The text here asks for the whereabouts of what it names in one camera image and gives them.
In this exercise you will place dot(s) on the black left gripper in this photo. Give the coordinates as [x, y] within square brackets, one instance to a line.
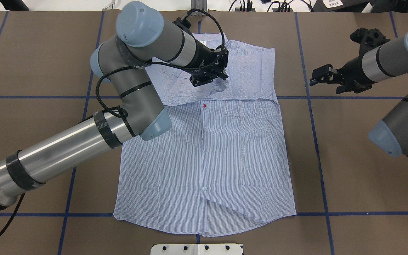
[202, 56]

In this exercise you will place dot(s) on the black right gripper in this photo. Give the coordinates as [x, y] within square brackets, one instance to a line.
[352, 69]

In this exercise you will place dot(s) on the light blue striped shirt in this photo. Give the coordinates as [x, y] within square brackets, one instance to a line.
[223, 166]

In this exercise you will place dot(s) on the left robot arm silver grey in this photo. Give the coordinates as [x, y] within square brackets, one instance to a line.
[44, 72]

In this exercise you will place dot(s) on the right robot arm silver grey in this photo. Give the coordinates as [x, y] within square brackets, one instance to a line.
[379, 58]

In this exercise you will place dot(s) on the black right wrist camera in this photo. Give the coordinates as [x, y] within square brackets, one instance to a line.
[369, 37]

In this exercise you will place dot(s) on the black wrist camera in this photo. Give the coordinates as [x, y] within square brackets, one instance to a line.
[369, 37]
[183, 24]

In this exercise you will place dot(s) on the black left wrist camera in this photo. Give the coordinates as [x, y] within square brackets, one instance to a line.
[183, 24]

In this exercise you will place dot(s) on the aluminium frame post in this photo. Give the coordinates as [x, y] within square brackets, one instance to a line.
[201, 5]

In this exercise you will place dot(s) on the white pedestal column with base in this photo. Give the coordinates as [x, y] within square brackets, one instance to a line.
[198, 249]

